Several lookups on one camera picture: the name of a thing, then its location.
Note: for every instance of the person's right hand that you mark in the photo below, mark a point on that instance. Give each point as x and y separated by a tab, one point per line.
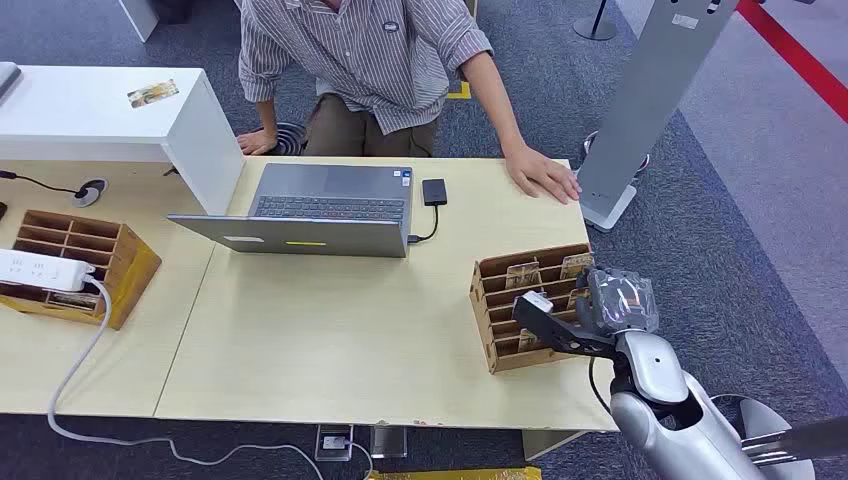
257	141

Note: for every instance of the white desk shelf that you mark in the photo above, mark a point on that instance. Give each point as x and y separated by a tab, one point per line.
79	112

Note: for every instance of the white cabinet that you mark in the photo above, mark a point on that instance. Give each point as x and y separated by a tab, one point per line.
140	16

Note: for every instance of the black stanchion base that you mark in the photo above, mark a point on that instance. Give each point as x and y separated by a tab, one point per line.
595	28

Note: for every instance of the round metal floor base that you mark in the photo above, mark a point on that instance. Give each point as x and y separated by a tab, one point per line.
642	164

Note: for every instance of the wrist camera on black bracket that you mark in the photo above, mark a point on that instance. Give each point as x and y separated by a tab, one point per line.
553	328

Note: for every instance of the dark metal bar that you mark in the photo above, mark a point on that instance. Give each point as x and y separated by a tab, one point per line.
808	440

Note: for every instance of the person's left forearm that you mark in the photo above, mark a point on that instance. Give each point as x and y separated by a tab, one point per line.
493	99

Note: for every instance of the person's left hand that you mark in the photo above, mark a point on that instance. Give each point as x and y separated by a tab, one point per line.
540	173

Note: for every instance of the white power strip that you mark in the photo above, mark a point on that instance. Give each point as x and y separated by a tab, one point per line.
40	268

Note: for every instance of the grey laptop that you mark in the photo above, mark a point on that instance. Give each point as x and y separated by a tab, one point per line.
331	189

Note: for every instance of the black round stool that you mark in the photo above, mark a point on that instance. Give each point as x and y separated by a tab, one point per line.
291	138

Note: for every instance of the pale desk leg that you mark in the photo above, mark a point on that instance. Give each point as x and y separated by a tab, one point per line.
546	442

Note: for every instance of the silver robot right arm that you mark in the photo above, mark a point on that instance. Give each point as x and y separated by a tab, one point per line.
669	411

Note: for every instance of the wooden card holder with cards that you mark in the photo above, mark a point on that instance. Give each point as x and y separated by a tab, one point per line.
493	311

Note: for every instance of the grey round robot base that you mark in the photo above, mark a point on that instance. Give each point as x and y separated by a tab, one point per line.
762	417

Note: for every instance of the yellow sheet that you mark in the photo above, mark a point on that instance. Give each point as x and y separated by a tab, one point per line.
457	474

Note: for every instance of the grey kiosk stand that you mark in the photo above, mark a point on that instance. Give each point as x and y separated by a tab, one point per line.
652	93

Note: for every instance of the metal floor box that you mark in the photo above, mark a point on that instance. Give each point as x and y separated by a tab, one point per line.
389	442

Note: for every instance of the grey flat device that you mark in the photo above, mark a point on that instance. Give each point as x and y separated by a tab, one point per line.
6	78

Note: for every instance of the person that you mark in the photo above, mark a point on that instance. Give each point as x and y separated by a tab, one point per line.
371	60

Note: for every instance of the person's right forearm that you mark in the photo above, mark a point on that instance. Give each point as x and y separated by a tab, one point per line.
267	116

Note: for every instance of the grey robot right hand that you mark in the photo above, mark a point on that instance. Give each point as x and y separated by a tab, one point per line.
623	298

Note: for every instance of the wooden card holder under strip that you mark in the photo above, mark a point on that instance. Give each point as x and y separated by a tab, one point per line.
122	265

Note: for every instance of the floor socket box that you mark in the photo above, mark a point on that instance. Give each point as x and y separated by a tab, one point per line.
334	442

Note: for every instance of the red barrier belt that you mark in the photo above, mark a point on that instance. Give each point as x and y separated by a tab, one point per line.
802	63

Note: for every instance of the black external drive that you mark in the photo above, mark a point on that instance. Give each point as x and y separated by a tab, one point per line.
434	191

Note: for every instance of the printed card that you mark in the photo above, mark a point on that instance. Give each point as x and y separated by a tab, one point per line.
523	275
527	342
153	93
574	297
575	266

